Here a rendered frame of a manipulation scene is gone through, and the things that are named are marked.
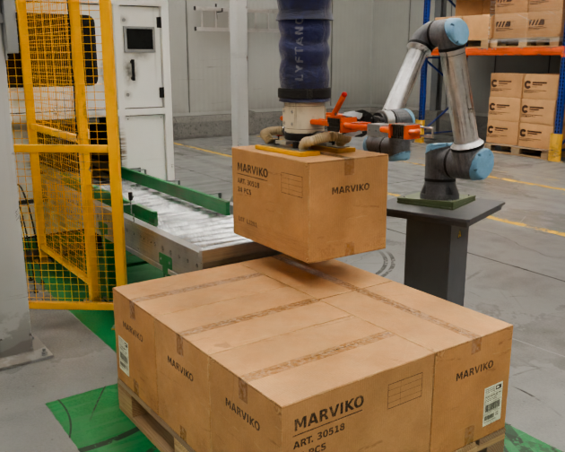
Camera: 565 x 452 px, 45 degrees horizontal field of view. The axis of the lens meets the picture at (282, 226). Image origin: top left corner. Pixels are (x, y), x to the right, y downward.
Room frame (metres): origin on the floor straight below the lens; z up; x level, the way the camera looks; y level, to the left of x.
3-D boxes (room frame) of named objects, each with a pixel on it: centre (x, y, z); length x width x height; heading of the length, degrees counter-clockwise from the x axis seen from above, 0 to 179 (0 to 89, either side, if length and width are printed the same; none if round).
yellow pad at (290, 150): (2.87, -0.02, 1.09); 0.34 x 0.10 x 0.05; 35
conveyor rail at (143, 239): (3.92, 1.03, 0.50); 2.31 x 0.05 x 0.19; 35
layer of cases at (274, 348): (2.43, -0.06, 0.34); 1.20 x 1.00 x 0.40; 35
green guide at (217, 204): (4.55, 0.75, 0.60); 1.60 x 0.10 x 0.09; 35
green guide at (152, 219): (4.24, 1.18, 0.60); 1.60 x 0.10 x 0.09; 35
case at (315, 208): (2.91, -0.10, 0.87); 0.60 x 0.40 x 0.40; 33
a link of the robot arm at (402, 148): (2.90, -0.49, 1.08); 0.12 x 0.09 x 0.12; 37
